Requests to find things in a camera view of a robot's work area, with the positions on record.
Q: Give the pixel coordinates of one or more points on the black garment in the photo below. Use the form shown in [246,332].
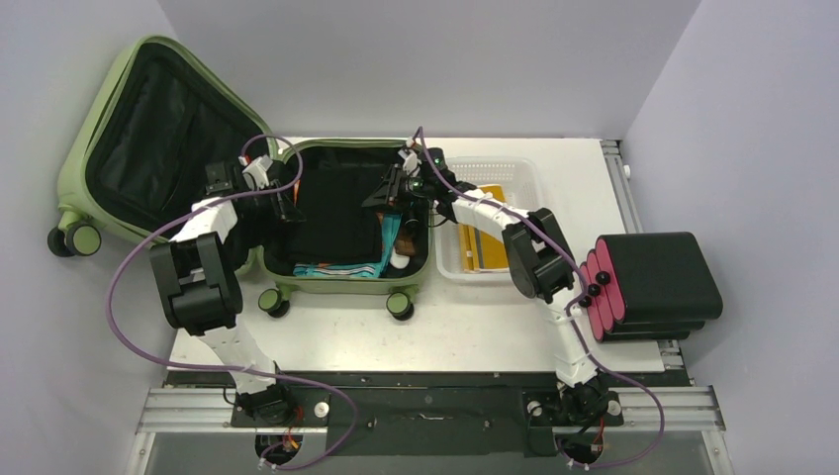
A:
[333,196]

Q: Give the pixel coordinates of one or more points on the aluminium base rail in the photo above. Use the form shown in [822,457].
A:
[681,410]

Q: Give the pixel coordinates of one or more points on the black and pink storage organizer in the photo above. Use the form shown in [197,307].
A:
[648,287]

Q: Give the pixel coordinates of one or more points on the teal garment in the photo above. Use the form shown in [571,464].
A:
[362,250]

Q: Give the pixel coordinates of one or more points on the white perforated plastic basket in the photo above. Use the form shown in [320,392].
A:
[518,192]

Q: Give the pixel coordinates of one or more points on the white brown cosmetic palette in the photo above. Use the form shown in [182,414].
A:
[405,247]

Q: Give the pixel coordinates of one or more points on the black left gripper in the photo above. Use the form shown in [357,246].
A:
[280,207]

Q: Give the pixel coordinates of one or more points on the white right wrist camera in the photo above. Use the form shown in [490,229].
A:
[410,154]

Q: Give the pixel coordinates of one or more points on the yellow hello towel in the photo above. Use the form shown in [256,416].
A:
[480,252]

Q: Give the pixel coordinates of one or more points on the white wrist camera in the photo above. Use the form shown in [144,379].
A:
[255,173]
[410,154]

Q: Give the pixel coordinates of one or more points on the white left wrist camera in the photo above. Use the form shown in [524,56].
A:
[255,173]

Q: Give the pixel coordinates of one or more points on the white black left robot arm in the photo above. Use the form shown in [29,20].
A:
[195,272]

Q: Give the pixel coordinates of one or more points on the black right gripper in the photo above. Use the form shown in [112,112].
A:
[394,190]

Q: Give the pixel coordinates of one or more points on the green hard-shell suitcase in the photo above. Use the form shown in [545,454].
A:
[160,116]

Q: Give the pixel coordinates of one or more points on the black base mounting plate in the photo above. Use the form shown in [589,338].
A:
[388,416]

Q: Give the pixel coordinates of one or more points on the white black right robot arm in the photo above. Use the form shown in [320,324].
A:
[540,262]

